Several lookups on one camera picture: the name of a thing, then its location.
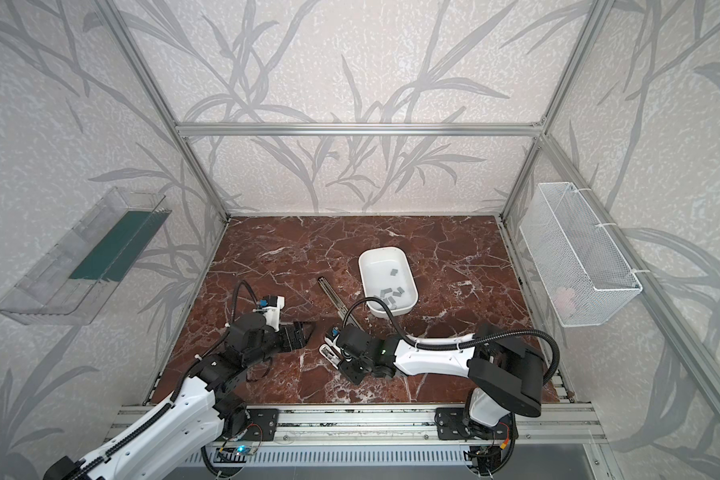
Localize small white stapler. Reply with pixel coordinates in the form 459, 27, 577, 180
318, 342, 342, 368

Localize large beige black stapler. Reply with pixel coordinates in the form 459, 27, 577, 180
317, 276, 361, 329

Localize clear acrylic wall shelf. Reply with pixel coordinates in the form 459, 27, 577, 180
0, 187, 172, 326

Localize staple strips in tray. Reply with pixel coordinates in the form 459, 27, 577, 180
377, 268, 408, 309

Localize white wire mesh basket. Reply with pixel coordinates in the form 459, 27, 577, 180
519, 182, 643, 328

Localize aluminium front rail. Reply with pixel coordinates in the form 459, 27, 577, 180
101, 403, 607, 448

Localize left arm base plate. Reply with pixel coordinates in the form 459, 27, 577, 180
240, 408, 280, 442

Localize white oval tray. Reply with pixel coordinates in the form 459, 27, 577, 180
358, 247, 419, 317

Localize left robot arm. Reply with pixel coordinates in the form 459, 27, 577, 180
44, 312, 311, 479

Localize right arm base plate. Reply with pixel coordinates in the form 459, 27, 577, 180
434, 407, 517, 441

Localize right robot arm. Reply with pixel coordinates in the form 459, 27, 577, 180
320, 325, 555, 443

